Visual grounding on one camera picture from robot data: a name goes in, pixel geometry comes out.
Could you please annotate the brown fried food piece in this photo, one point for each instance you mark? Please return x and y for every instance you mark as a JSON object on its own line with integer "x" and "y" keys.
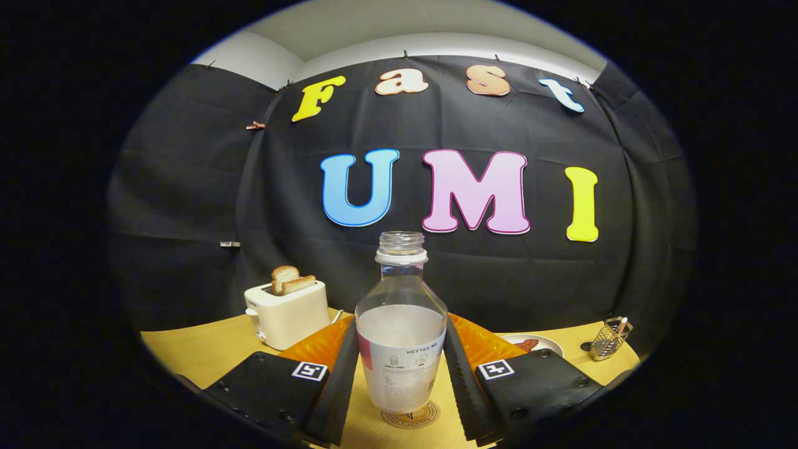
{"x": 527, "y": 344}

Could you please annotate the clear juice bottle white label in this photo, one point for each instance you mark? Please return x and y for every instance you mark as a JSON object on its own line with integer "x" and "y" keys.
{"x": 399, "y": 355}

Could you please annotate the wooden table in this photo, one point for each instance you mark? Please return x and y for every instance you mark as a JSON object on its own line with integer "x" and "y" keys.
{"x": 199, "y": 349}

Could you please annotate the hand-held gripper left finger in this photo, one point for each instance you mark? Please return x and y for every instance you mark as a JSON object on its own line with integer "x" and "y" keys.
{"x": 336, "y": 399}

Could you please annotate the round brown coaster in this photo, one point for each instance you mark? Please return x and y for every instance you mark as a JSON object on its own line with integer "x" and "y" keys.
{"x": 424, "y": 416}

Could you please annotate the toast slice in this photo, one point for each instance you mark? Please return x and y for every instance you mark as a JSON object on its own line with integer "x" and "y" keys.
{"x": 299, "y": 284}
{"x": 283, "y": 273}

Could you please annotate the black backdrop cloth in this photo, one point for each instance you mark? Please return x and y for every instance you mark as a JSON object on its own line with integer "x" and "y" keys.
{"x": 280, "y": 187}

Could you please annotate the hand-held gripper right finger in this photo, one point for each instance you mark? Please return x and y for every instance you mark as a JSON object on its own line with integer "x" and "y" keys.
{"x": 467, "y": 399}

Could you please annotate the white round plate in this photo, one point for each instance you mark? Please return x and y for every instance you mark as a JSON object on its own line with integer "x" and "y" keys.
{"x": 548, "y": 343}

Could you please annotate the cream toaster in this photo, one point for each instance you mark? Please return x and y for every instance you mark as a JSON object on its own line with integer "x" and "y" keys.
{"x": 290, "y": 318}

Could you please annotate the copper clip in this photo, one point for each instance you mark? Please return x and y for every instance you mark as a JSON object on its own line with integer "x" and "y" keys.
{"x": 255, "y": 125}

